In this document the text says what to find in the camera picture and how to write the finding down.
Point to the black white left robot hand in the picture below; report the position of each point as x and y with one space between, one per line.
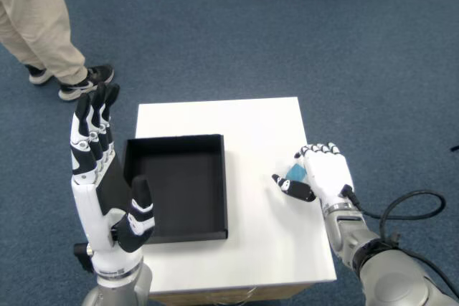
86 209

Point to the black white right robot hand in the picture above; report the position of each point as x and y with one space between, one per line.
328 173

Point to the small blue cube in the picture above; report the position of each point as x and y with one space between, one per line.
297 172

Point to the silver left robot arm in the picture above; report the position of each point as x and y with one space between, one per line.
118 290

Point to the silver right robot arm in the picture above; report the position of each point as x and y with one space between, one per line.
344 234

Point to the black open box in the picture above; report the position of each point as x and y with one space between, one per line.
186 191

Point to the black left wrist connector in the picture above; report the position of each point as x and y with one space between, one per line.
82 257

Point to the white table with wooden sides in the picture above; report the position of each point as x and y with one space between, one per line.
251 248

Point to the black white sneaker with swoosh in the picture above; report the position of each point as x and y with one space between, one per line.
97 75

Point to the beige trousers of person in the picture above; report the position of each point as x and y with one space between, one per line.
32 15

